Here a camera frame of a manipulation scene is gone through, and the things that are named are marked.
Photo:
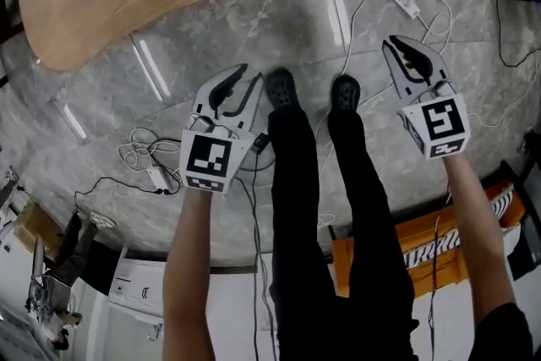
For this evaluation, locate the person's left black shoe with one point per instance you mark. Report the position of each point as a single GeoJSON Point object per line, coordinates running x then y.
{"type": "Point", "coordinates": [280, 89]}

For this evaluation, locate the person's black shoe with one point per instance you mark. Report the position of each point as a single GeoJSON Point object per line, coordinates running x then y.
{"type": "Point", "coordinates": [345, 93]}
{"type": "Point", "coordinates": [280, 89]}

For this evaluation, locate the person's leg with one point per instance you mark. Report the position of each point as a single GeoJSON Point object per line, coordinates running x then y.
{"type": "Point", "coordinates": [296, 224]}
{"type": "Point", "coordinates": [367, 232]}

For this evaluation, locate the small white power strip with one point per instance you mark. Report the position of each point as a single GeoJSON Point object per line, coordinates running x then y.
{"type": "Point", "coordinates": [158, 178]}

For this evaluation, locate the person's left leg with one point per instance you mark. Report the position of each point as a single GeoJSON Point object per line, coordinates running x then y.
{"type": "Point", "coordinates": [296, 224]}

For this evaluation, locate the person's right leg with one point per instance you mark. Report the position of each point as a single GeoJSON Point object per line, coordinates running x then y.
{"type": "Point", "coordinates": [367, 232]}

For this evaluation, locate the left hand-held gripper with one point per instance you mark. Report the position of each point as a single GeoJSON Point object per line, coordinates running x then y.
{"type": "Point", "coordinates": [207, 156]}

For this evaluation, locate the person's left forearm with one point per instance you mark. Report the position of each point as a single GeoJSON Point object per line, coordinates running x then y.
{"type": "Point", "coordinates": [186, 275]}

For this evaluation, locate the orange sofa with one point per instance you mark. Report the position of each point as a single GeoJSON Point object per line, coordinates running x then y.
{"type": "Point", "coordinates": [422, 232]}

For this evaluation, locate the brown cardboard box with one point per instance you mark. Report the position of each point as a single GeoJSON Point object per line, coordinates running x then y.
{"type": "Point", "coordinates": [38, 228]}

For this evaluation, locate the person's right forearm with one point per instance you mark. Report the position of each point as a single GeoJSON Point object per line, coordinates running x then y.
{"type": "Point", "coordinates": [477, 232]}

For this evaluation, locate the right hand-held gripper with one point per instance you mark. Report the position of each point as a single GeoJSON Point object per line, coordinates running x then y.
{"type": "Point", "coordinates": [444, 122]}

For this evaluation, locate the person's right black shoe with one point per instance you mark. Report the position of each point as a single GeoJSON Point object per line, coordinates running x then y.
{"type": "Point", "coordinates": [345, 93]}

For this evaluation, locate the person's black shirt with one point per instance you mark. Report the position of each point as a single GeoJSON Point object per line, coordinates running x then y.
{"type": "Point", "coordinates": [503, 334]}

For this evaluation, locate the black white striped cushion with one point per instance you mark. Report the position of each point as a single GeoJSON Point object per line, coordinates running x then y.
{"type": "Point", "coordinates": [448, 245]}

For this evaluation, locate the white low cabinet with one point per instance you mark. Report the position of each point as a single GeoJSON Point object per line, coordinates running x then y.
{"type": "Point", "coordinates": [135, 287]}

